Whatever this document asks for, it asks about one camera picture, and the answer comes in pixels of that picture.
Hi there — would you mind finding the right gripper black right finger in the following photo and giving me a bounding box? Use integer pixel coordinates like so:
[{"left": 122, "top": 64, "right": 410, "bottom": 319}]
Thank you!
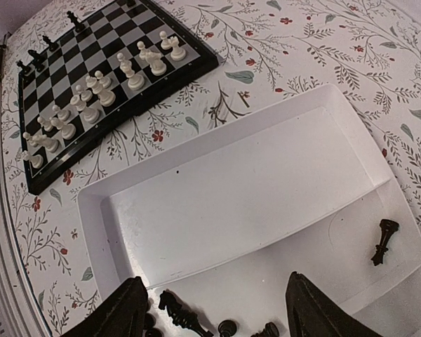
[{"left": 285, "top": 272, "right": 379, "bottom": 336}]

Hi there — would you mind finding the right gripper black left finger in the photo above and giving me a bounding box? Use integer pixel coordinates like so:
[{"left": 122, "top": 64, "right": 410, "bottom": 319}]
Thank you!
[{"left": 63, "top": 276, "right": 148, "bottom": 337}]

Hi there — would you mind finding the white plastic divided tray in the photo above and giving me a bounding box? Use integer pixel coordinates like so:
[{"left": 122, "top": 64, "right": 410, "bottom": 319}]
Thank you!
[{"left": 78, "top": 85, "right": 421, "bottom": 336}]

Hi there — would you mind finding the black and grey chessboard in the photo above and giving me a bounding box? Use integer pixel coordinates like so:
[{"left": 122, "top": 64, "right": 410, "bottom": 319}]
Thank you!
[{"left": 18, "top": 1, "right": 218, "bottom": 194}]

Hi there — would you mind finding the black chess pieces pile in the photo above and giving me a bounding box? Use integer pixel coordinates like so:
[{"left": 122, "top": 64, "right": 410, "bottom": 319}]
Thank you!
[{"left": 158, "top": 290, "right": 280, "bottom": 336}]

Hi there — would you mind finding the lone black chess piece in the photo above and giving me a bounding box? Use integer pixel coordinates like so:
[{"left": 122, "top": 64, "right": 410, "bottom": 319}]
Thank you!
[{"left": 371, "top": 219, "right": 400, "bottom": 266}]

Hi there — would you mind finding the white chess pieces row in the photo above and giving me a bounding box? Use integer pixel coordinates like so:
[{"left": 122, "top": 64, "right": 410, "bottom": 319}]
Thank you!
[{"left": 19, "top": 24, "right": 170, "bottom": 176}]

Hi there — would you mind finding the floral patterned table mat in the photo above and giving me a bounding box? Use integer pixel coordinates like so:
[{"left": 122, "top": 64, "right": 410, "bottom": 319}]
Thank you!
[{"left": 1, "top": 1, "right": 421, "bottom": 336}]

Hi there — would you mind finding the front aluminium rail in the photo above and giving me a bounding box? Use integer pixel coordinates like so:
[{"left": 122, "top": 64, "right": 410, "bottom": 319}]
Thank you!
[{"left": 0, "top": 95, "right": 50, "bottom": 336}]

